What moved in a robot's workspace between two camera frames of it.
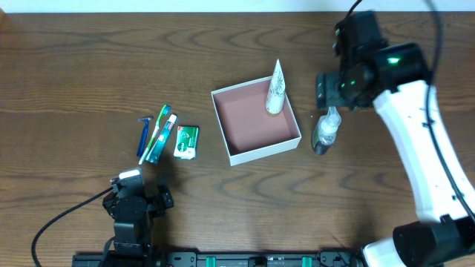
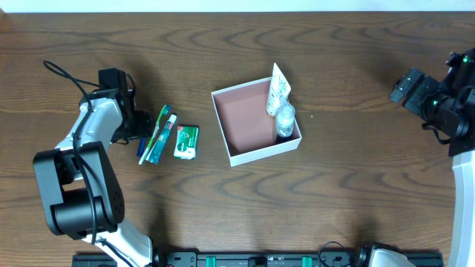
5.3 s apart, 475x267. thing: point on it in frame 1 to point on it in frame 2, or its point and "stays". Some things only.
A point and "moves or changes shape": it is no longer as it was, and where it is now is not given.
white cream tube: x=276 y=96 moves or changes shape
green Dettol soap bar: x=185 y=146 stays
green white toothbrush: x=165 y=110 stays
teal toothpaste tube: x=160 y=140 stays
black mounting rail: x=220 y=259 stays
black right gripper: x=326 y=91 to x=402 y=91
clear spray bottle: x=325 y=130 to x=285 y=116
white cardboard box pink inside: x=246 y=128 stays
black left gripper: x=163 y=199 to x=140 y=124
